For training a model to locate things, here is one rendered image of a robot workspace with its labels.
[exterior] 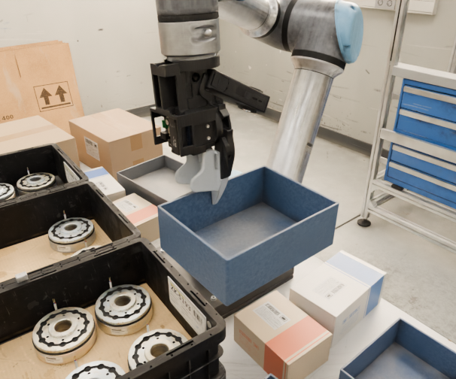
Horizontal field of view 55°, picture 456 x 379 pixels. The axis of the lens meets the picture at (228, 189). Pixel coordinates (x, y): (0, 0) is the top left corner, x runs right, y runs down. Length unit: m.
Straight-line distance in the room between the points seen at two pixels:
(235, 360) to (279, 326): 0.12
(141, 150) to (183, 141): 1.08
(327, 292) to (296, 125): 0.36
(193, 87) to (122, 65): 3.66
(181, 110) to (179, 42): 0.08
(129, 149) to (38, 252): 0.64
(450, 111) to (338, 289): 1.44
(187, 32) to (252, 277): 0.30
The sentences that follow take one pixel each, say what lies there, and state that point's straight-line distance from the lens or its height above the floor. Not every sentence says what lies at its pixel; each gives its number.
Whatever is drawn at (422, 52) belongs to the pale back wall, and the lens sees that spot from 3.30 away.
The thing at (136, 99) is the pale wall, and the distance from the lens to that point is 4.36.
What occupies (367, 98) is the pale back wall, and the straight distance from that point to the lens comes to 3.56.
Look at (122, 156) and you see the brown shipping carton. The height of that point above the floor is 0.79.
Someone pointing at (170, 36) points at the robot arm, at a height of 1.35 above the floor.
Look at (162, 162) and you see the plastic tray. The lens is 1.57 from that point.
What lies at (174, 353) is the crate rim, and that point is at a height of 0.93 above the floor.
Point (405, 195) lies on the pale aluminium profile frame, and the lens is 2.50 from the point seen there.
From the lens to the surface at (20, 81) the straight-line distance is 3.75.
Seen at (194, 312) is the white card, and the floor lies 0.90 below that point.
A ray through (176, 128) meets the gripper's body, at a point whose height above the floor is 1.24.
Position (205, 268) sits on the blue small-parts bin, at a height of 1.10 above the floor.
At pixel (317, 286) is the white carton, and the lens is 1.00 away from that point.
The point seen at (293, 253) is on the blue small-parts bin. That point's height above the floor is 1.09.
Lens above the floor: 1.44
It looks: 29 degrees down
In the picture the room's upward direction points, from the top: straight up
